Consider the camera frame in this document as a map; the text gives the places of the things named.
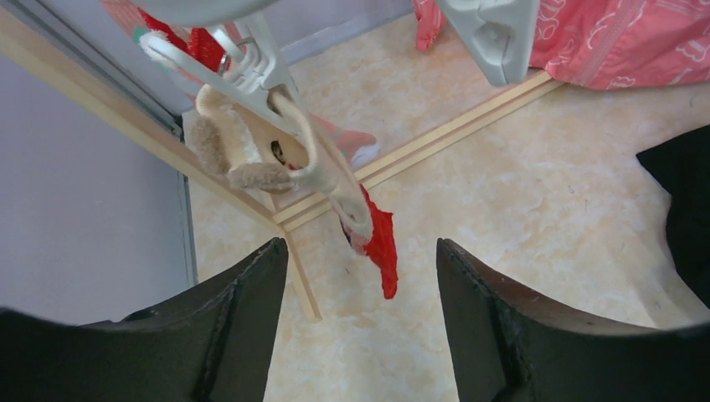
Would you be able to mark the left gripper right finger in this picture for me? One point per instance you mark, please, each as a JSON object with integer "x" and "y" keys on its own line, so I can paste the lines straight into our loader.
{"x": 509, "y": 342}

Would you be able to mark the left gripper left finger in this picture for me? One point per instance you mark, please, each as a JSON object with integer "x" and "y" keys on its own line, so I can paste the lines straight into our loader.
{"x": 212, "y": 342}

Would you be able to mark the beige and red animal sock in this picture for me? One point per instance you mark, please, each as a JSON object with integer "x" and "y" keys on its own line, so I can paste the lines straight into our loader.
{"x": 279, "y": 163}

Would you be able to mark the white plastic sock hanger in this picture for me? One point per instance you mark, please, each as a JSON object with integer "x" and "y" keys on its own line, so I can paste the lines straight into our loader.
{"x": 249, "y": 50}

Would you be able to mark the pink hanging sock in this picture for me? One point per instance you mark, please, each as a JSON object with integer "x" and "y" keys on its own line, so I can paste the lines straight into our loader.
{"x": 359, "y": 148}

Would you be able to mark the black cloth pile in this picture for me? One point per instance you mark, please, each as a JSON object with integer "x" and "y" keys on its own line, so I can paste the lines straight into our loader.
{"x": 681, "y": 167}

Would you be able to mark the pink printed shirt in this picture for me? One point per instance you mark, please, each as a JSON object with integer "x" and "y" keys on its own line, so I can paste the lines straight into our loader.
{"x": 600, "y": 45}

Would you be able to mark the wooden frame post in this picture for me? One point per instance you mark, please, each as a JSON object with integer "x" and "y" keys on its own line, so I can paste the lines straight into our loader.
{"x": 25, "y": 45}

